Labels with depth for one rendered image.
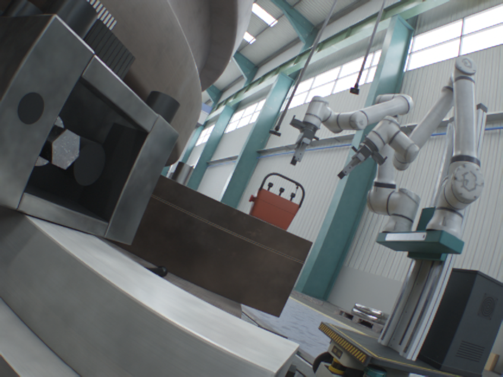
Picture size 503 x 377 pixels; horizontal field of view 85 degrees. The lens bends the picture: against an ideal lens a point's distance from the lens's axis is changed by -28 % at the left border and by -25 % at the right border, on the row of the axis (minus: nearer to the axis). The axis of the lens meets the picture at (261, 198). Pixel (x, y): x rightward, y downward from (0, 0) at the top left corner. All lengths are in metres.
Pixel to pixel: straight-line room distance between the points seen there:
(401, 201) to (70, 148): 1.81
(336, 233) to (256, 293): 9.10
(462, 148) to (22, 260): 1.51
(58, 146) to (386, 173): 1.90
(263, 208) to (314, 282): 8.97
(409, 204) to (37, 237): 1.86
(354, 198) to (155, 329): 10.69
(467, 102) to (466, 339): 1.13
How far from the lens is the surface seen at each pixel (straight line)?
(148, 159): 0.58
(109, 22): 0.73
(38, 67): 0.40
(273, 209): 1.57
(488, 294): 1.87
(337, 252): 10.73
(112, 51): 0.59
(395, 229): 1.96
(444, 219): 1.60
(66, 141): 0.45
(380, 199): 2.11
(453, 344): 1.78
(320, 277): 10.57
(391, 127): 1.52
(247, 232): 1.54
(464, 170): 1.47
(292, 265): 1.58
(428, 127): 1.72
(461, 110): 1.64
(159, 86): 1.22
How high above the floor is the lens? 0.54
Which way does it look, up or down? 8 degrees up
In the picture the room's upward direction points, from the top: 23 degrees clockwise
